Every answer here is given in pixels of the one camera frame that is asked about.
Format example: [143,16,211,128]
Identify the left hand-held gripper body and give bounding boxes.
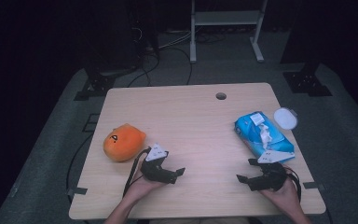
[140,143,179,185]

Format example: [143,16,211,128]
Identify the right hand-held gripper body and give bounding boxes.
[247,149,296,192]

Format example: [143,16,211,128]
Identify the blue wet wipes pack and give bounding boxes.
[233,110,296,164]

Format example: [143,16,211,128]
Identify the white wet wipe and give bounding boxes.
[257,123,273,147]

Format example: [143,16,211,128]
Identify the orange plush toy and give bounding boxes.
[103,122,147,163]

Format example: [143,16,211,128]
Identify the person's right hand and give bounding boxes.
[260,169,302,214]

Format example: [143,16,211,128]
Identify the person's left hand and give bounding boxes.
[124,161,166,203]

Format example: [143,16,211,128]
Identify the black tape strip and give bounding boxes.
[302,181,326,191]
[66,187,89,196]

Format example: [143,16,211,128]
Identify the white oval plastic lid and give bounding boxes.
[272,106,299,131]

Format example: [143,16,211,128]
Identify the black stand base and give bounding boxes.
[282,62,334,98]
[73,66,138,102]

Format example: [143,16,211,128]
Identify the white metal stand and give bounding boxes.
[189,0,269,64]

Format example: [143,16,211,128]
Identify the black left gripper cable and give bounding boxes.
[122,147,152,199]

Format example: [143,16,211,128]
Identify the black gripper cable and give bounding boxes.
[122,147,152,199]
[283,166,303,201]

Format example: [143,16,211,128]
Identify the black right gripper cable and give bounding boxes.
[283,166,303,201]

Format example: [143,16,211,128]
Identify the black floor tape frame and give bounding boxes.
[81,113,101,133]

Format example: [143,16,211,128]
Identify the thin black floor cable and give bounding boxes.
[65,133,94,195]

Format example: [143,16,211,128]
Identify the white floor cables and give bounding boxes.
[145,29,194,52]

